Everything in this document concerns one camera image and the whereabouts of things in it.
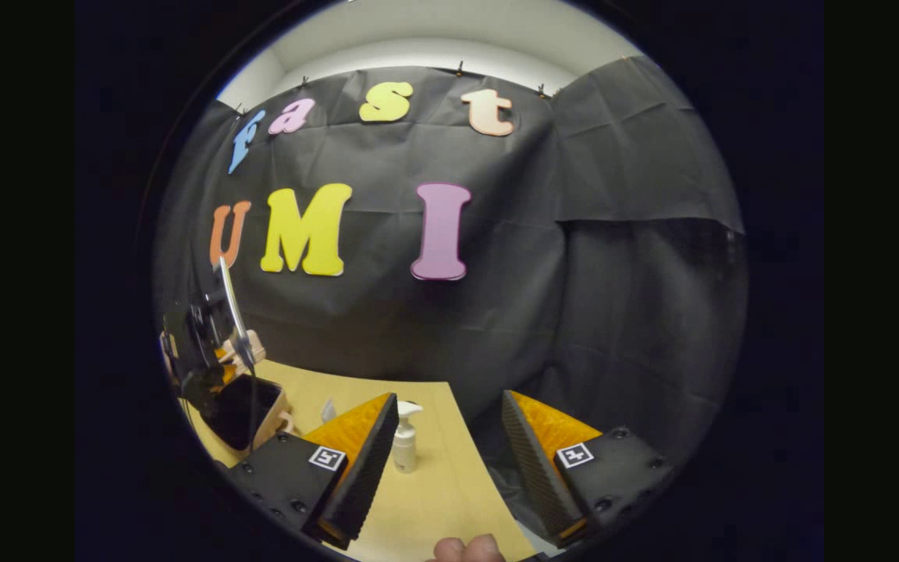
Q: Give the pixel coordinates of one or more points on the white squeeze tube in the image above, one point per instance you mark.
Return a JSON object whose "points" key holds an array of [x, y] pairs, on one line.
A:
{"points": [[328, 414]]}

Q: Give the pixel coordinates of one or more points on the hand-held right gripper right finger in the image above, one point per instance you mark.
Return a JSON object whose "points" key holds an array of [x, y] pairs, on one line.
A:
{"points": [[535, 476]]}

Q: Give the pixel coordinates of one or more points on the black backdrop cloth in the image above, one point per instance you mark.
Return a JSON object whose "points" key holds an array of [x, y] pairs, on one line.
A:
{"points": [[496, 328]]}

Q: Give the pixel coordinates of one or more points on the white pump bottle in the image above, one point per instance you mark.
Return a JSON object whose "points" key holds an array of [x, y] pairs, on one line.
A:
{"points": [[405, 449]]}

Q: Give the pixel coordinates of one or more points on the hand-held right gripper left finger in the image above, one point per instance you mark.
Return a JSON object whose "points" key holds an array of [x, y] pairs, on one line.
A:
{"points": [[364, 484]]}

